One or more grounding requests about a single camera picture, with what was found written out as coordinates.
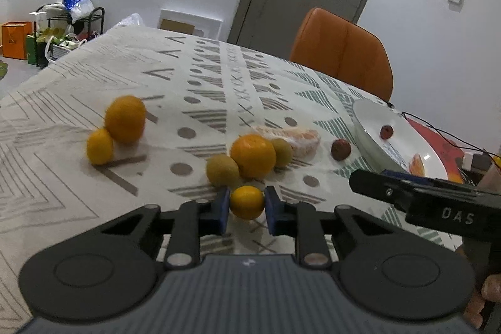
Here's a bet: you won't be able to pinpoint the person's right hand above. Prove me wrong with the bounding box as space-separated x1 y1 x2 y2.
464 272 501 331

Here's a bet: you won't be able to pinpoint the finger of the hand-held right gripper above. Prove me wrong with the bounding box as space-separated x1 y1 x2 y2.
381 170 477 191
348 169 416 216

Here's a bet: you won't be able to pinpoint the dark red fruit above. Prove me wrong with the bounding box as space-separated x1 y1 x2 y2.
331 139 352 161

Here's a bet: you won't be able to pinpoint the white foam packaging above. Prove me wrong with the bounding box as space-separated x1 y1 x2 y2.
158 8 223 42

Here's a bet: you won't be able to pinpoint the blue plastic bag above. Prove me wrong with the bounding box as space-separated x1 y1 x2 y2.
62 0 96 22

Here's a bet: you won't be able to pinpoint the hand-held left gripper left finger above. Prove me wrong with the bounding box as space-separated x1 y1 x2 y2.
101 188 231 269

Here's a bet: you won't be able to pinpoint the medium orange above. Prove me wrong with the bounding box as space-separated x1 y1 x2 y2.
230 134 277 179

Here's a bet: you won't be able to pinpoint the black shoe rack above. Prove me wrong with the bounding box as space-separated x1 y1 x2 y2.
34 4 106 43

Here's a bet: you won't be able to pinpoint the black cable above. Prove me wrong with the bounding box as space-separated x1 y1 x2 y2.
387 103 501 162

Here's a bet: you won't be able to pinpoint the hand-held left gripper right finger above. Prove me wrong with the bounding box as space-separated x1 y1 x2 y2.
264 185 396 268

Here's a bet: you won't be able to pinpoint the green round fruit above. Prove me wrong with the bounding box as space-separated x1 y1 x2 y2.
206 155 240 188
271 137 294 167

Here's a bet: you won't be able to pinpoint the orange slice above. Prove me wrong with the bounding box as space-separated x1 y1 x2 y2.
409 154 426 177

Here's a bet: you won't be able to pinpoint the small yellow orange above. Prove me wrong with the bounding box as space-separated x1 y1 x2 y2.
86 128 115 166

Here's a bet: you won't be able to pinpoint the yellow-green slippers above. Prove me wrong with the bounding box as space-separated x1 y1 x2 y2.
40 27 66 40

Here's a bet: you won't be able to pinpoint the clear plastic bag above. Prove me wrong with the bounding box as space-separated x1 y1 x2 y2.
116 13 148 29

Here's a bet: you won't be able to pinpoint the orange chair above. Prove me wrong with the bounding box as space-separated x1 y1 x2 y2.
289 7 394 102

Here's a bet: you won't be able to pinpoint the orange paper bag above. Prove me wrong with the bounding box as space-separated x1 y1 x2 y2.
1 21 33 60

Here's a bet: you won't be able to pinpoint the small grey box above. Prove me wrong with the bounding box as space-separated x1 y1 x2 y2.
464 152 501 194

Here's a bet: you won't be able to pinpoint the brown cardboard sheet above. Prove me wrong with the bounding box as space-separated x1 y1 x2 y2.
160 18 197 35

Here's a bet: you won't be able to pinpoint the red paw-print mat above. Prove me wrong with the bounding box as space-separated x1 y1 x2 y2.
406 119 467 183

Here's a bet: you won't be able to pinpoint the green bag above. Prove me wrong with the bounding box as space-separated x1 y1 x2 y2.
26 33 44 66

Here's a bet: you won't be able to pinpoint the white plate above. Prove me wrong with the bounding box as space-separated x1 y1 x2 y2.
351 98 449 182

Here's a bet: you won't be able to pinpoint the white filled plastic bag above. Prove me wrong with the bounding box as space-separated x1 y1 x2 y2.
44 34 87 64

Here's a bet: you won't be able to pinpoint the large orange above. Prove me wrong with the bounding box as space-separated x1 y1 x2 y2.
104 95 147 145

